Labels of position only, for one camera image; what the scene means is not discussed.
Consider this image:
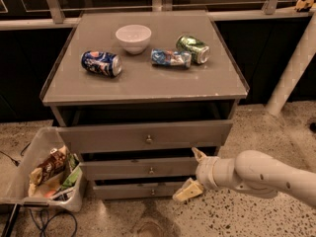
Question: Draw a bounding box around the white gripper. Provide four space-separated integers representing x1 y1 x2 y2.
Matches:
173 147 218 202

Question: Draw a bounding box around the grey drawer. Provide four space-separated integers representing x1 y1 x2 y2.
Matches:
93 181 184 200
58 120 232 153
79 157 198 181

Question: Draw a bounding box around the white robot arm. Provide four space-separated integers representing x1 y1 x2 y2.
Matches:
173 147 316 207

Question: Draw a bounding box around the grey bottom drawer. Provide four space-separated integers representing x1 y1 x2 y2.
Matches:
93 181 184 200

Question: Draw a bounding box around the grey drawer cabinet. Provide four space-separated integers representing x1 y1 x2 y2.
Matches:
40 11 249 188

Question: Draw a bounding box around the grey top drawer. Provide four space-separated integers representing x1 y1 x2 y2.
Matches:
58 120 232 153

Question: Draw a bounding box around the green soda can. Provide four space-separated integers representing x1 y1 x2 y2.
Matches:
176 35 210 64

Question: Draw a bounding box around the crushed light blue can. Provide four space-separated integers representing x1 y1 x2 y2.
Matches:
151 48 192 68

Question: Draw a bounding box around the green snack packet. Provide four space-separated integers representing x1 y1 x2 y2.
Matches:
61 166 81 191

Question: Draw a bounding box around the brown snack bag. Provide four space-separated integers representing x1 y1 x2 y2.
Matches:
29 146 67 186

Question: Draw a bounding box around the dark blue soda can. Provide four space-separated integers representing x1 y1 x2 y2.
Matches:
81 51 122 78

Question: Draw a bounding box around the white ceramic bowl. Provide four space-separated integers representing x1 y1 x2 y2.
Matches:
116 25 152 54

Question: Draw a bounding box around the white diagonal pole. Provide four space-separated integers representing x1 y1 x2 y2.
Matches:
266 14 316 116

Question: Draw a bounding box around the clear plastic bin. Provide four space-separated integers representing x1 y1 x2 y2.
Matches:
0 127 86 212

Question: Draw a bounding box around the yellow object on ledge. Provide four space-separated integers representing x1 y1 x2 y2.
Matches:
294 0 314 12

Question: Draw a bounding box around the blue floor cable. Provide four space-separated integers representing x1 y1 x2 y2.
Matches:
29 208 79 237

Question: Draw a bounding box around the metal railing frame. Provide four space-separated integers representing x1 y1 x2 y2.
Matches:
0 0 315 31

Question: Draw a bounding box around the black floor cable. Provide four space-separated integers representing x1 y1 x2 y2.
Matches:
0 141 32 168

